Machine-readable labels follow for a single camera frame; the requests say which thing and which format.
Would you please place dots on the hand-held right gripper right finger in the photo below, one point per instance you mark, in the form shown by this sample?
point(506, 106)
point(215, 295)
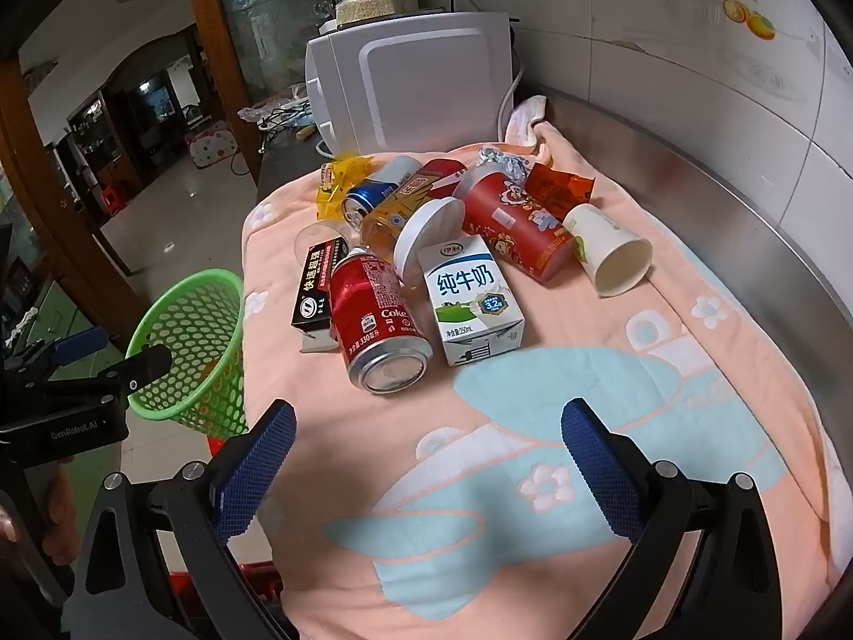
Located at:
point(600, 480)

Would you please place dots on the white microwave oven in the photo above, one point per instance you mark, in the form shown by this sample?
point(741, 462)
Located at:
point(413, 80)

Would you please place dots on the blue and silver can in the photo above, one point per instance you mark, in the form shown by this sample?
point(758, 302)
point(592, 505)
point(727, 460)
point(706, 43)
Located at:
point(370, 200)

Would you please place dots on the white plastic lid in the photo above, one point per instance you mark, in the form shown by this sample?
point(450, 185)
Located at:
point(426, 233)

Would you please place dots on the clear plastic cup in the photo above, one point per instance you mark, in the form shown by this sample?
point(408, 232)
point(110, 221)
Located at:
point(320, 237)

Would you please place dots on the white milk carton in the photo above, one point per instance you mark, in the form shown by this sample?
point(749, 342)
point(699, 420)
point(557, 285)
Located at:
point(466, 293)

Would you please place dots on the yellow drink bottle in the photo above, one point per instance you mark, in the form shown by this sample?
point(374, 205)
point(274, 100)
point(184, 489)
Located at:
point(393, 220)

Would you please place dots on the clear plastic bag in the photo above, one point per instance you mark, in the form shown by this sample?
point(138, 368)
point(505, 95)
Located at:
point(266, 110)

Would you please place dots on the pink printed blanket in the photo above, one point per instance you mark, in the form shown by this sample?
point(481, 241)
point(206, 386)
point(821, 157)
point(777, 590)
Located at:
point(533, 413)

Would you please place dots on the yellow plastic wrapper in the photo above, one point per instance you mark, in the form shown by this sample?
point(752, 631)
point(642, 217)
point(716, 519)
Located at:
point(346, 170)

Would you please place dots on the white paper cup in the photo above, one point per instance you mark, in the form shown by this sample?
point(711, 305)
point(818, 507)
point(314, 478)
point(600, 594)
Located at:
point(600, 240)

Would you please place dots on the white cloth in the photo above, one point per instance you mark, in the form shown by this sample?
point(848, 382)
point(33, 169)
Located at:
point(526, 117)

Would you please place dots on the black cardboard box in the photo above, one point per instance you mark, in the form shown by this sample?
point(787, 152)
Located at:
point(313, 286)

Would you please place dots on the green plastic basket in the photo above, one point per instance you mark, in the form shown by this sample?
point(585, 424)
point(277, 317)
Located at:
point(193, 320)

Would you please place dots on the wooden door frame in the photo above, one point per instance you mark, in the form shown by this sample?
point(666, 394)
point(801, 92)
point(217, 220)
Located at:
point(213, 46)

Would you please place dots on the red paper tub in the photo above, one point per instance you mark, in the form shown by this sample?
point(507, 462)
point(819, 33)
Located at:
point(513, 226)

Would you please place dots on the person's left hand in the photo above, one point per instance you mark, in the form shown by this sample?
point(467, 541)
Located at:
point(60, 513)

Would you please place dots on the polka dot box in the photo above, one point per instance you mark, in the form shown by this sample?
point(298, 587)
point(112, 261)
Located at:
point(213, 146)

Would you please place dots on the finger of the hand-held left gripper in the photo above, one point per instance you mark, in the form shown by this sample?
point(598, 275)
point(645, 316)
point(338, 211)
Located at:
point(80, 343)
point(133, 368)

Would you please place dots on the orange snack wrapper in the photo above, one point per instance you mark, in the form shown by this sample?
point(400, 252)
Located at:
point(556, 186)

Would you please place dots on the crumpled foil wrapper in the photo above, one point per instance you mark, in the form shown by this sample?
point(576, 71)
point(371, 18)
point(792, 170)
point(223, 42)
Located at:
point(500, 160)

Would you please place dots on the red drink can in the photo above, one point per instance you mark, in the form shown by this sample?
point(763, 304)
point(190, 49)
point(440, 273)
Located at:
point(443, 177)

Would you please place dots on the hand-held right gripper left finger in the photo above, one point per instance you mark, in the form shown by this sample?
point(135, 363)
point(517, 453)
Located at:
point(256, 473)

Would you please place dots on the dark wooden cabinet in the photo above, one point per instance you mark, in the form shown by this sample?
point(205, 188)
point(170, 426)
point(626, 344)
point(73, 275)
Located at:
point(93, 146)

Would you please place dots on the red cola can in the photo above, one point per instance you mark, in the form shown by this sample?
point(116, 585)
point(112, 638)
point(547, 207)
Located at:
point(373, 306)

